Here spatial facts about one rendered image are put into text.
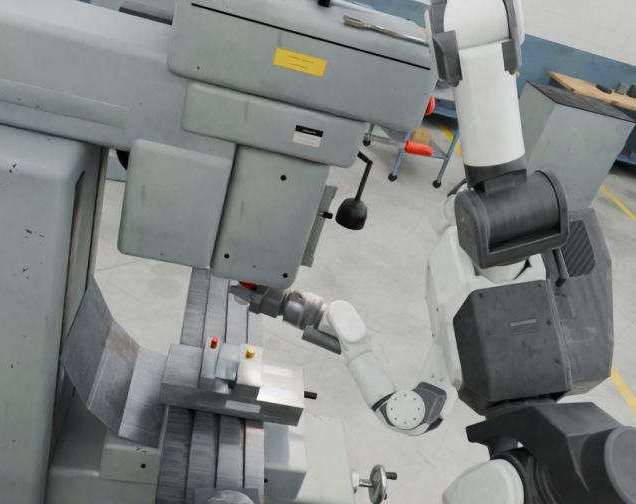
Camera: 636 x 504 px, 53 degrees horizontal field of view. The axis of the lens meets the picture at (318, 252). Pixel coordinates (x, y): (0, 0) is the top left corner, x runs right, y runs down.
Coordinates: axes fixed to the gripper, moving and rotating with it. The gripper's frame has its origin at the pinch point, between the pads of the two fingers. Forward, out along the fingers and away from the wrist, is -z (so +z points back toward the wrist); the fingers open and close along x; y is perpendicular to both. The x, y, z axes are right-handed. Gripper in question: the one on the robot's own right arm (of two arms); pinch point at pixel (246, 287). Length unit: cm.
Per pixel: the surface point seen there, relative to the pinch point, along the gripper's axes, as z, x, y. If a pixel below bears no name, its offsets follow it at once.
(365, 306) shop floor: 22, -208, 124
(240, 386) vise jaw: 6.7, 8.0, 21.5
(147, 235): -17.0, 19.7, -16.4
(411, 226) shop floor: 30, -342, 124
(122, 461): -13, 23, 44
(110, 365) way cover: -26.4, 9.5, 30.7
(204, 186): -8.6, 16.5, -29.4
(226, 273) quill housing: -2.0, 11.6, -9.4
